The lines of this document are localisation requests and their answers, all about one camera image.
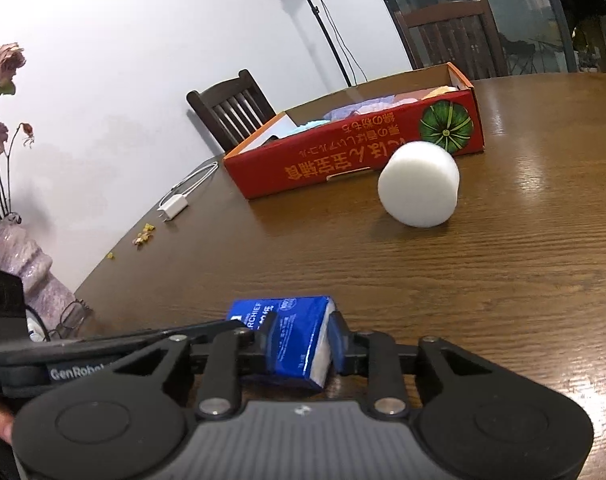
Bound purple fuzzy headband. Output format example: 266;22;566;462
363;95;400;112

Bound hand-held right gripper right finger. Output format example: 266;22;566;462
329;311;499;418

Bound pink vase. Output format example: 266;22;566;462
0;212;76;321

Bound red cardboard box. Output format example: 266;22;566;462
223;62;485;201

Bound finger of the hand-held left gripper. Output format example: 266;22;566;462
0;320;258;362

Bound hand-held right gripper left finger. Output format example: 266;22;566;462
113;317;279;418

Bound eyeglasses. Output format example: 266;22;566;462
48;299;94;341

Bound dried pink flowers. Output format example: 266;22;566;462
0;44;36;226

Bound white foam cylinder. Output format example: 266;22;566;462
377;141;460;229

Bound black light stand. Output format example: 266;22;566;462
283;0;366;88

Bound white charger cable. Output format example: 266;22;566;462
163;160;220;206

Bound purple drawstring pouch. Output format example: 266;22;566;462
330;103;369;121

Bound dark wooden chair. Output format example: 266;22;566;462
186;70;276;152
394;0;509;81

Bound white charger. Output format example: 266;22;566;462
157;195;190;222

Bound blue tissue pack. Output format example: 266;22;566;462
226;295;336;391

